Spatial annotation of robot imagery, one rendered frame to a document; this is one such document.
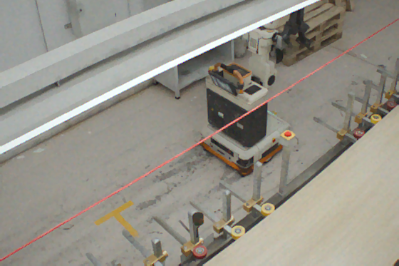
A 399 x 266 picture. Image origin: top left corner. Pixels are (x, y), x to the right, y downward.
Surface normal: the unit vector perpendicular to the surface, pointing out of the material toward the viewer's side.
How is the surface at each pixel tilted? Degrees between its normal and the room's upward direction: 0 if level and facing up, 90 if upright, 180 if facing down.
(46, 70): 90
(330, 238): 0
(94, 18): 90
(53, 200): 0
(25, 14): 90
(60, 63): 90
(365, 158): 0
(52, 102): 61
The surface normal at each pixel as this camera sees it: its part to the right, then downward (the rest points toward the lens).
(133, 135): -0.05, -0.80
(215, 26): 0.55, -0.03
